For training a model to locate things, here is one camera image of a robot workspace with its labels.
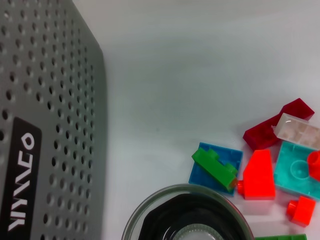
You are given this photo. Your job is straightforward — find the glass teacup black base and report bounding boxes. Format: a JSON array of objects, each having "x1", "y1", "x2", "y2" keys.
[{"x1": 122, "y1": 183, "x2": 256, "y2": 240}]

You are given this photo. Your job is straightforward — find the grey-green perforated storage basket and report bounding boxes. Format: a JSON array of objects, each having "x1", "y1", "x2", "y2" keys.
[{"x1": 0, "y1": 0, "x2": 108, "y2": 240}]

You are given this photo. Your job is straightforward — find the white translucent toy brick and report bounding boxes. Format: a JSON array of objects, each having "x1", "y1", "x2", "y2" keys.
[{"x1": 273, "y1": 112, "x2": 320, "y2": 148}]

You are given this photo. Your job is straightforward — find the dark red toy brick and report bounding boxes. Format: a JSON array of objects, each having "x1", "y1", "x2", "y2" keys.
[{"x1": 243, "y1": 98, "x2": 315, "y2": 152}]

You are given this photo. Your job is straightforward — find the red sloped toy brick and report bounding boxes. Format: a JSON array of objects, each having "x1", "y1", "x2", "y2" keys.
[{"x1": 236, "y1": 149, "x2": 276, "y2": 201}]

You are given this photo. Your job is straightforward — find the long green toy brick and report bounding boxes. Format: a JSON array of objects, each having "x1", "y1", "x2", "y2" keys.
[{"x1": 254, "y1": 233, "x2": 308, "y2": 240}]

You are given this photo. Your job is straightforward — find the blue square toy brick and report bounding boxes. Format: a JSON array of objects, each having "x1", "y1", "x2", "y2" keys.
[{"x1": 188, "y1": 142, "x2": 244, "y2": 196}]

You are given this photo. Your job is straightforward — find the teal square toy brick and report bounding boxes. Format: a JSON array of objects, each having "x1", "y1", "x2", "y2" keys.
[{"x1": 273, "y1": 141, "x2": 320, "y2": 201}]

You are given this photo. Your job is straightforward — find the small green toy brick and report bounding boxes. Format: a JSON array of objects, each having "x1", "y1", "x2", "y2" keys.
[{"x1": 191, "y1": 147, "x2": 239, "y2": 193}]

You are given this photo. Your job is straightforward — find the small red stud brick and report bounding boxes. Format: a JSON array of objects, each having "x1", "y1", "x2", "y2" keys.
[
  {"x1": 286, "y1": 195, "x2": 316, "y2": 228},
  {"x1": 306, "y1": 150, "x2": 320, "y2": 182}
]

